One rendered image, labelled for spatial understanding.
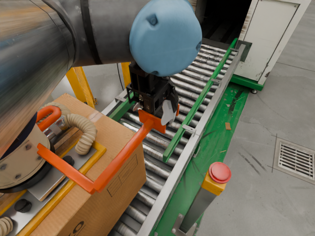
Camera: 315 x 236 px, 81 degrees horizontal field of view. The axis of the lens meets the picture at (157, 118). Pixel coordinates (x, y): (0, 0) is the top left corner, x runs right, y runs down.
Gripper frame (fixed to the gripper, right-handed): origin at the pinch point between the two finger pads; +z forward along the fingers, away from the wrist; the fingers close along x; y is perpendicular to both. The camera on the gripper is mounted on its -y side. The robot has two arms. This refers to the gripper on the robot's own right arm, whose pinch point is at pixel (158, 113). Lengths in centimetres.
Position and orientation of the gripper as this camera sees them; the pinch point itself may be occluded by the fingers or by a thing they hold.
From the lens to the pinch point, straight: 52.1
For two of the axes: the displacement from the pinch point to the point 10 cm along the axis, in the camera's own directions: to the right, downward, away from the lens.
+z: 0.1, 6.3, 7.8
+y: -5.3, 6.6, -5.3
